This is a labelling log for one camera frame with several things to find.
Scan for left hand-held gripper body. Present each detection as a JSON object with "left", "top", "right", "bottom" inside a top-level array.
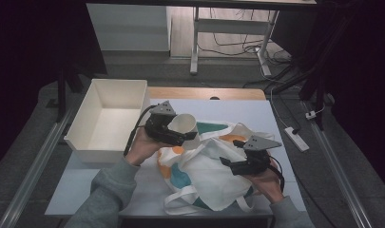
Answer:
[{"left": 144, "top": 100, "right": 188, "bottom": 147}]

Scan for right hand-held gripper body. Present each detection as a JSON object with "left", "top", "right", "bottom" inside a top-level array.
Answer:
[{"left": 231, "top": 135, "right": 283, "bottom": 177}]

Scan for white cup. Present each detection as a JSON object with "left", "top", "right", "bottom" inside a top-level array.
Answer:
[{"left": 166, "top": 113, "right": 203, "bottom": 151}]

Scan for white tote bag coloured blobs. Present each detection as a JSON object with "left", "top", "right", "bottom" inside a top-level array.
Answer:
[{"left": 156, "top": 122, "right": 277, "bottom": 217}]

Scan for white storage box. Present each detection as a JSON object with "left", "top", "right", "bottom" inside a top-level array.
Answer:
[{"left": 64, "top": 78, "right": 151, "bottom": 164}]

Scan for person's left hand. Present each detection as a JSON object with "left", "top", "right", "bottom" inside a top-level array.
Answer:
[{"left": 125, "top": 126, "right": 174, "bottom": 167}]

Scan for person's right hand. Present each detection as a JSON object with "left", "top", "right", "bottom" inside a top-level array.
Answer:
[{"left": 243, "top": 158, "right": 286, "bottom": 204}]

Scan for white table mat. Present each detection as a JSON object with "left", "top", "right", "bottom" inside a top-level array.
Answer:
[{"left": 45, "top": 98, "right": 308, "bottom": 219}]

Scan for white power strip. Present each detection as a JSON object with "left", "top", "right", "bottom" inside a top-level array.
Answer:
[{"left": 283, "top": 126, "right": 311, "bottom": 153}]

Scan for small white plug adaptor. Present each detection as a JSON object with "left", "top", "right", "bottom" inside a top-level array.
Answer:
[{"left": 304, "top": 105, "right": 326, "bottom": 121}]

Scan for black stand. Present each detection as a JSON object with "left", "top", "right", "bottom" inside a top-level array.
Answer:
[
  {"left": 55, "top": 63, "right": 85, "bottom": 123},
  {"left": 298, "top": 56, "right": 327, "bottom": 131}
]

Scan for white cabinet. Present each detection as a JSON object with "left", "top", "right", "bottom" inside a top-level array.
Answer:
[{"left": 86, "top": 3, "right": 172, "bottom": 52}]

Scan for left hand-held gripper black cable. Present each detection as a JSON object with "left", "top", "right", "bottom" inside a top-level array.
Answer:
[{"left": 123, "top": 104, "right": 158, "bottom": 157}]

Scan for hand-held gripper black cable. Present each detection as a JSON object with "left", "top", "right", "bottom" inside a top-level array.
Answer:
[
  {"left": 269, "top": 155, "right": 286, "bottom": 193},
  {"left": 123, "top": 104, "right": 158, "bottom": 157}
]

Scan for right hand-held gripper black cable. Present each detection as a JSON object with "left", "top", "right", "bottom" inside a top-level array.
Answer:
[{"left": 269, "top": 155, "right": 286, "bottom": 193}]

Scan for metal rail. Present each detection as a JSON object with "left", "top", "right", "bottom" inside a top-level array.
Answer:
[
  {"left": 302, "top": 101, "right": 374, "bottom": 228},
  {"left": 0, "top": 105, "right": 75, "bottom": 228}
]

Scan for tangle of floor cables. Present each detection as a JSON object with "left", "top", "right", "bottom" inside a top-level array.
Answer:
[{"left": 196, "top": 8, "right": 303, "bottom": 134}]

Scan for white desk frame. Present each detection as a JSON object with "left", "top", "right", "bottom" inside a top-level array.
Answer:
[{"left": 189, "top": 5, "right": 280, "bottom": 77}]

